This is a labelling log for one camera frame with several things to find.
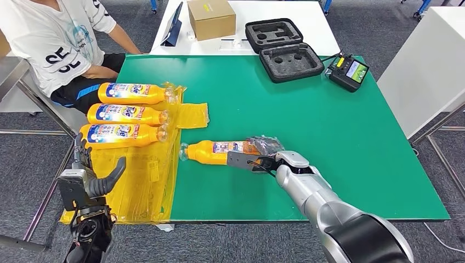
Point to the orange detergent bottle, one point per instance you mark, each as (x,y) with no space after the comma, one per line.
(156,93)
(145,135)
(203,152)
(149,115)

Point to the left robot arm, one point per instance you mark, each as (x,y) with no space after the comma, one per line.
(91,236)

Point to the person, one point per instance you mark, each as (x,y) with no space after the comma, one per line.
(54,40)

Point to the black remote controller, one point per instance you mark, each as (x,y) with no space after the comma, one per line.
(343,78)

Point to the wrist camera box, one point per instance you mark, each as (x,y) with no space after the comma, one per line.
(243,161)
(72,188)

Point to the brown cardboard box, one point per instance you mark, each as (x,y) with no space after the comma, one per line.
(212,18)

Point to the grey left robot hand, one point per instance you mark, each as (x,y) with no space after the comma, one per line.
(100,185)

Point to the white cabinet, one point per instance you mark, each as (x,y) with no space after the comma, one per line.
(417,72)

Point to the white table foot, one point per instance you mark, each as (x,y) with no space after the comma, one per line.
(165,227)

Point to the dark blue tablet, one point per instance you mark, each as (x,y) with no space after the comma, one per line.
(173,27)

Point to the white bench seat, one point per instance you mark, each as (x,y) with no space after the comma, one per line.
(72,119)

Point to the steel table frame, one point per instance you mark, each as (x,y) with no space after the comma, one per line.
(447,164)

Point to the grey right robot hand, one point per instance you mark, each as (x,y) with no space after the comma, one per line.
(269,145)

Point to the yellow film-wrapped cardboard sheet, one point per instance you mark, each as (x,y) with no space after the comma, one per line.
(141,181)

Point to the person's right hand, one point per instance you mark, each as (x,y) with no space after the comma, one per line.
(103,72)

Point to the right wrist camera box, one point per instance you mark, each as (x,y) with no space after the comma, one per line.
(243,161)

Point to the white table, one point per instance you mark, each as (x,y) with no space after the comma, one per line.
(308,21)

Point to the brown cardboard carton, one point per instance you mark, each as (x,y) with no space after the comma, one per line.
(3,45)

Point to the black foam-lined case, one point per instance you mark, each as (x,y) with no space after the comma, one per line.
(312,69)

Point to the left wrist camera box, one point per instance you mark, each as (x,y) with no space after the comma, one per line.
(72,188)

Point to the grey metal bench frame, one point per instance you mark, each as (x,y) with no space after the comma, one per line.
(47,196)

